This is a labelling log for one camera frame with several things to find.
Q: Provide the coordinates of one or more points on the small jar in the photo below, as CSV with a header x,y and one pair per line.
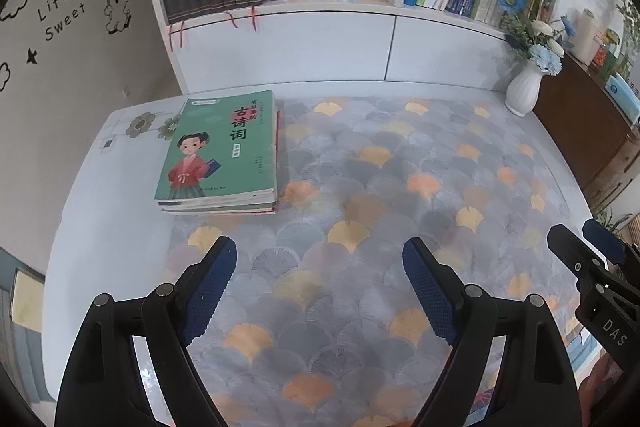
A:
x,y
601,46

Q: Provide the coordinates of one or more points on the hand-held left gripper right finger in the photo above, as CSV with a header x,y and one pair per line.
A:
x,y
432,292

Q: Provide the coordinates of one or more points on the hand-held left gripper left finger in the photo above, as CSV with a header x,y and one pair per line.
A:
x,y
212,292

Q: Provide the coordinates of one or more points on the pale cover book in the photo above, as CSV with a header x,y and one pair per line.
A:
x,y
220,203

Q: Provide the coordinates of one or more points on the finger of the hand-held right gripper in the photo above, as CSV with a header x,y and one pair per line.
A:
x,y
572,249
607,243

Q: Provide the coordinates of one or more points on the yellowish flat box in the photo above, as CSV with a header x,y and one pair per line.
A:
x,y
27,302

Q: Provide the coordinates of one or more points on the blue white artificial flowers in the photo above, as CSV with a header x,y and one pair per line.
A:
x,y
542,52

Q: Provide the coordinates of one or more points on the white paper roll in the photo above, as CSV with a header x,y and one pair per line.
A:
x,y
584,37

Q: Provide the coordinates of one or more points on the green potted plant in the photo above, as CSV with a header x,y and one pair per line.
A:
x,y
632,12

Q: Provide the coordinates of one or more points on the red bookmark ribbon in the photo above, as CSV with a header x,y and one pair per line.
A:
x,y
181,33
231,19
171,38
253,18

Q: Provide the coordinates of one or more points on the white bookshelf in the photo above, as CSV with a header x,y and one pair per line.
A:
x,y
325,42

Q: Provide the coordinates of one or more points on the fan patterned table mat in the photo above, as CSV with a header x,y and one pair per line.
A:
x,y
380,187

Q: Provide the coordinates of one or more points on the small leafy plant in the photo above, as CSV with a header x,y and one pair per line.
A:
x,y
612,219

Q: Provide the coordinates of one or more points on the brown wooden cabinet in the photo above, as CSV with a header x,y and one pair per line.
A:
x,y
585,132

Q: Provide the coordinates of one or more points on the white ceramic vase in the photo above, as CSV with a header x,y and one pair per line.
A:
x,y
522,92

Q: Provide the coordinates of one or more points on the green girl cover book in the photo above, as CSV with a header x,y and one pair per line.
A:
x,y
215,142

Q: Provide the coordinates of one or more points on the green packet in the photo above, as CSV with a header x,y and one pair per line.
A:
x,y
612,63

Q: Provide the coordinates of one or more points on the light blue tissue box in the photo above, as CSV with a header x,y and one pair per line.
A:
x,y
622,94

